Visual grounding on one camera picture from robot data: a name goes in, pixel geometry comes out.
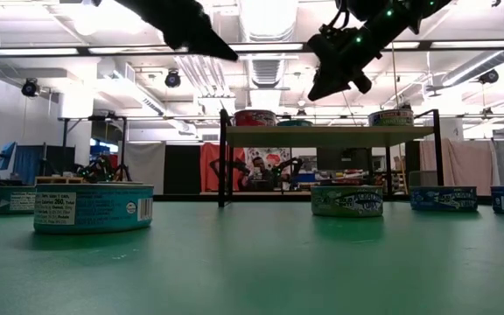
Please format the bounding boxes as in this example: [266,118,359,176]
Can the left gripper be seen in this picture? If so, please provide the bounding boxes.
[115,0,239,61]

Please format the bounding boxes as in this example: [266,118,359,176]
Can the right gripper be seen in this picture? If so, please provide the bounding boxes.
[306,8,406,103]

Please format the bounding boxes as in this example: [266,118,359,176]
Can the blue teal label can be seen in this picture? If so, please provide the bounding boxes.
[276,119,313,128]

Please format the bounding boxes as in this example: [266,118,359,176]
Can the silver lid green label can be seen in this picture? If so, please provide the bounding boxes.
[311,185,384,219]
[367,108,415,128]

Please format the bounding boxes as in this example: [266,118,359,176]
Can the silver lid red label can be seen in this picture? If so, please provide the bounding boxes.
[233,109,277,128]

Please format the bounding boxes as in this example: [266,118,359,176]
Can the teal label barcode can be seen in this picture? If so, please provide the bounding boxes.
[32,183,155,235]

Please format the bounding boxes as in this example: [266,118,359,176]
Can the black ceiling spotlight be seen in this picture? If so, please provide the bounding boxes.
[164,68,183,89]
[478,68,501,86]
[20,77,42,99]

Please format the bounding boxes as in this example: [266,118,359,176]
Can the ceiling air vent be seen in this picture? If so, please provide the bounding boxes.
[248,58,286,88]

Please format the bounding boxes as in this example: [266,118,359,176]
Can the black cabinet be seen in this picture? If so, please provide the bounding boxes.
[315,147,372,185]

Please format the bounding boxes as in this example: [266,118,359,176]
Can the white printed cloth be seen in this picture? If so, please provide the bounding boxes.
[245,147,292,177]

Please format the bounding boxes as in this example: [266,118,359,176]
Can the black overhead beam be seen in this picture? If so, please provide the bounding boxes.
[0,39,504,57]

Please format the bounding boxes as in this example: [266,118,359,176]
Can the person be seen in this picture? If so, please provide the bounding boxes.
[242,155,279,193]

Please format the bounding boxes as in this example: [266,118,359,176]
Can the black metal rack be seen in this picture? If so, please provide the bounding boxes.
[60,114,130,185]

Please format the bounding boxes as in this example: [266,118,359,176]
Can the grey box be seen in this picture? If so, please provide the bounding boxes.
[408,170,439,189]

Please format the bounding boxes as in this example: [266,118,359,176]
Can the orange red cloth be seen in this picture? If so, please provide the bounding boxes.
[199,142,248,193]

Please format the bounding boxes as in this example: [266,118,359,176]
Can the black panel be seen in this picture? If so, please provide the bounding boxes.
[163,143,202,196]

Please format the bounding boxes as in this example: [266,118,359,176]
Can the plain white sheet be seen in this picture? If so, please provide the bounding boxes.
[123,142,167,196]

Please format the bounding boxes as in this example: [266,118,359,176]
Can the pink patterned cloth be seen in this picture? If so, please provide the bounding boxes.
[418,138,501,198]

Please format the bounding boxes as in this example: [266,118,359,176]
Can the background robot green lights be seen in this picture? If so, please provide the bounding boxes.
[76,153,133,184]

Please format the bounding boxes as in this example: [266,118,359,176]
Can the wooden crate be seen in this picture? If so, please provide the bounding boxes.
[34,175,86,185]

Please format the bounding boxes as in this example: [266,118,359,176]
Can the green table mat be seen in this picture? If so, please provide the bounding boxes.
[0,199,504,315]

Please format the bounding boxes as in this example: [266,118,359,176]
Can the blue cloth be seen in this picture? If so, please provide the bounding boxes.
[13,144,77,186]

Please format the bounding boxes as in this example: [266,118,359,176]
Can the blue tilted monitor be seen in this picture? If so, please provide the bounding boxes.
[0,141,18,172]

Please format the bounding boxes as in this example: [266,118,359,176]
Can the silver lid teal white can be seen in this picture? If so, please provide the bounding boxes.
[0,185,38,216]

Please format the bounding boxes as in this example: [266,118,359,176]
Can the wooden shelf black metal frame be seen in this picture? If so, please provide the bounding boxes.
[217,108,445,209]

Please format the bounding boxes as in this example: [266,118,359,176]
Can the yellow power cable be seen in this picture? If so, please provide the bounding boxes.
[387,41,401,110]

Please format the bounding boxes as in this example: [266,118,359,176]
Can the black aluminium table frame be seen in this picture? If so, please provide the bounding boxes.
[0,192,494,207]

